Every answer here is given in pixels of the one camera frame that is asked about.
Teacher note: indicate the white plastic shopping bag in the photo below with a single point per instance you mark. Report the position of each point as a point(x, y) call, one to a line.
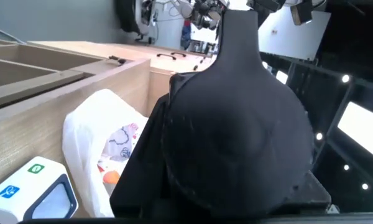
point(87, 137)

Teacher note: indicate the white barcode scanner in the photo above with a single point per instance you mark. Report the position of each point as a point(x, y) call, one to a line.
point(28, 191)

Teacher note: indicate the black round paddle-shaped item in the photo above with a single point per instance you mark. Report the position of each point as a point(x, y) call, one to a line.
point(236, 130)

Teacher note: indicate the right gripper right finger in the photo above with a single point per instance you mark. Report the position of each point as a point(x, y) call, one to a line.
point(317, 194)

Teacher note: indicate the orange round item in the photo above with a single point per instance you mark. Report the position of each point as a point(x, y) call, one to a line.
point(111, 177)

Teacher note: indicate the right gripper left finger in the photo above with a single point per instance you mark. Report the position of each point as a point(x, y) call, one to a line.
point(143, 174)

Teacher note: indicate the white printed pack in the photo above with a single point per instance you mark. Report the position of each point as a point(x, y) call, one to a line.
point(121, 144)

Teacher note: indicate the wooden counter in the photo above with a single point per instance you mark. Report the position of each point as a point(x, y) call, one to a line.
point(34, 102)

